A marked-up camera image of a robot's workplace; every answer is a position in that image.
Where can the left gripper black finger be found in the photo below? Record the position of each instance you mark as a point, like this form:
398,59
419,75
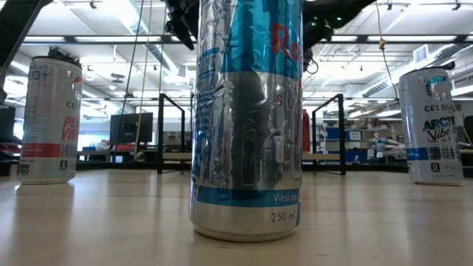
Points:
183,32

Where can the white Celsius Arctic Vibe can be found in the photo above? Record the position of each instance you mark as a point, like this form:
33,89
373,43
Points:
430,147

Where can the blue silver Red Bull can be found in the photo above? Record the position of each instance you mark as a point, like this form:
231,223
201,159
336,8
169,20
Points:
245,147

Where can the black computer monitor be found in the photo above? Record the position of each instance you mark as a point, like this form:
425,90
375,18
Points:
131,129

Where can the white Celsius Peach Vibe can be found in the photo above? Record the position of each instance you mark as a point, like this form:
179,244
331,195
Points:
50,129

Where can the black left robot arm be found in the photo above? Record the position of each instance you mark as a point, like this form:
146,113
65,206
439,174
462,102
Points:
18,22

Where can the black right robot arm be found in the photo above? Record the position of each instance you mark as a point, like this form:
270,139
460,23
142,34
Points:
347,11

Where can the red soda can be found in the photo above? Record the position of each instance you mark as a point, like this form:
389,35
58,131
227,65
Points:
306,133

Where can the wooden shelf with black frame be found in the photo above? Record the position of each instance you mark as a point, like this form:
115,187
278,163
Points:
342,140

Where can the background work table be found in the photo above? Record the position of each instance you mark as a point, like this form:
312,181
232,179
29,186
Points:
96,153

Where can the shelving with blue bins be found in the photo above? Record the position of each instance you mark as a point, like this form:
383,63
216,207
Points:
334,133

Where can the black aluminium table frame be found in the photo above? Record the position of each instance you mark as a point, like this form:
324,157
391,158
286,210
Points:
377,168

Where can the black ceiling fixture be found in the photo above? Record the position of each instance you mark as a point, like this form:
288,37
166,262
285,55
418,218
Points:
449,65

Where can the black ceiling camera cluster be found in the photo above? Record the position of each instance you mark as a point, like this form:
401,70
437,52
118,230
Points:
63,55

